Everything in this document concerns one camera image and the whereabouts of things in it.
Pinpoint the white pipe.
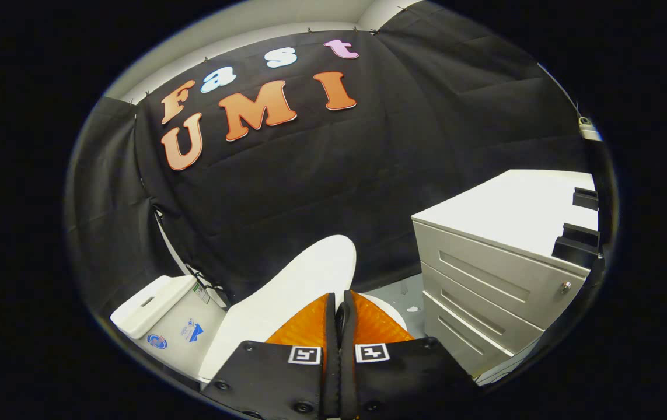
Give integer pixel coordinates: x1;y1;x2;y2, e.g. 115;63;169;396
155;213;197;278

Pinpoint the black backdrop cloth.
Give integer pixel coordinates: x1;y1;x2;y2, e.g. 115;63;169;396
65;0;602;327

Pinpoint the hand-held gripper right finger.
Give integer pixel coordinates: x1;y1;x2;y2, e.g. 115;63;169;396
339;290;480;420

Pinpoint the white toilet lid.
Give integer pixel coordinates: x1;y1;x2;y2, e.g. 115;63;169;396
199;235;357;383

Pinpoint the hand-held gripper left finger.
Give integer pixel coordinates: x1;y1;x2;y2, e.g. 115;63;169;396
202;292;341;420

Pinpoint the black block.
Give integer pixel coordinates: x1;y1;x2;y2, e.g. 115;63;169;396
552;223;600;269
572;187;599;211

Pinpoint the white toilet body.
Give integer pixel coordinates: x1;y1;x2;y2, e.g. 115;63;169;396
110;275;408;391

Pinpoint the white drawer cabinet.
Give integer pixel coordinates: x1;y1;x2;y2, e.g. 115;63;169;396
411;169;599;386

